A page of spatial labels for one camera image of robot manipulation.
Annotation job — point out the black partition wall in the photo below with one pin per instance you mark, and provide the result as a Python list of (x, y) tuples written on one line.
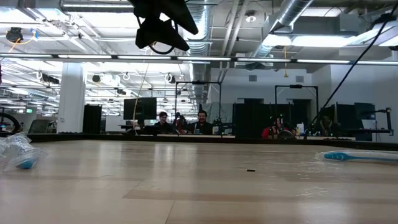
[(255, 121)]

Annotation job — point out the green exit sign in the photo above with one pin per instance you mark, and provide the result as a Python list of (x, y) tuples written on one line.
[(29, 110)]

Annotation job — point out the white building column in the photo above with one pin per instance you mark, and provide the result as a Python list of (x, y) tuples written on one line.
[(71, 102)]

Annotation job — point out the black tall cabinet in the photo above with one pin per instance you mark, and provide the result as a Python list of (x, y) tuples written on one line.
[(92, 119)]

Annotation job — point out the white yellow background bottle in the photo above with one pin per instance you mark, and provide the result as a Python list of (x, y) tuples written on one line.
[(300, 129)]

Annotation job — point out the long LED light bar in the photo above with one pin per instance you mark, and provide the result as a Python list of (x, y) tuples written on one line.
[(233, 59)]

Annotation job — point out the black background monitor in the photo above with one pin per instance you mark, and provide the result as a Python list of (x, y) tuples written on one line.
[(140, 109)]

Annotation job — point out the wooden background table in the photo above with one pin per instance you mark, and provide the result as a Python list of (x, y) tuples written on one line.
[(202, 136), (326, 138)]

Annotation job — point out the person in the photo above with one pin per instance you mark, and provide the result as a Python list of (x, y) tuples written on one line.
[(202, 124), (326, 124), (163, 124), (273, 131)]

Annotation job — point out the green white bagged toothbrush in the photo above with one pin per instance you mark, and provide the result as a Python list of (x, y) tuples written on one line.
[(18, 138)]

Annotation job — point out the black curved hoop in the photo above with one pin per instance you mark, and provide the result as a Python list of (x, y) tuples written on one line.
[(17, 123)]

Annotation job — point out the slanted silver ceiling duct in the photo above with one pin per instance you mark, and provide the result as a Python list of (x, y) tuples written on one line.
[(292, 12)]

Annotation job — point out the black background robot arm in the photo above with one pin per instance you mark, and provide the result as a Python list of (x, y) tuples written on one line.
[(222, 126)]

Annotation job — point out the black aluminium rig frame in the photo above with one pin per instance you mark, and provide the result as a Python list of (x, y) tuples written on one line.
[(373, 143)]

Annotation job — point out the wide silver ceiling duct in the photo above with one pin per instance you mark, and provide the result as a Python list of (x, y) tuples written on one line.
[(200, 46)]

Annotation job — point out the dark background monitors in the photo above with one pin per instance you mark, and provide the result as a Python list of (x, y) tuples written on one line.
[(348, 113)]

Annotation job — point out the blue white bagged toothbrush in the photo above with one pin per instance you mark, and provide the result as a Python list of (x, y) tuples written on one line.
[(26, 164), (342, 157)]

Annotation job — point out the grey open laptop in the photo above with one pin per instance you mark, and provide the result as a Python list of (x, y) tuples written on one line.
[(38, 127)]

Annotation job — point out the rectangular ceiling light panel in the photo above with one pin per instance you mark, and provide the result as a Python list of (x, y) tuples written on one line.
[(311, 40)]

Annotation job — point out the white blue background bottle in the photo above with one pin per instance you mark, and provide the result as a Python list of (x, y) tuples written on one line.
[(215, 129)]

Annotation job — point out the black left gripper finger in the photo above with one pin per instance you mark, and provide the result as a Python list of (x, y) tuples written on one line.
[(161, 34), (178, 14)]

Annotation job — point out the black background rig frame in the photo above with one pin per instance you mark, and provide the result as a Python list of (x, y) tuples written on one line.
[(199, 82), (295, 86)]

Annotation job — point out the round ceiling sensor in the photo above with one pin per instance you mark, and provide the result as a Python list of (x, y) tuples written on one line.
[(250, 18)]

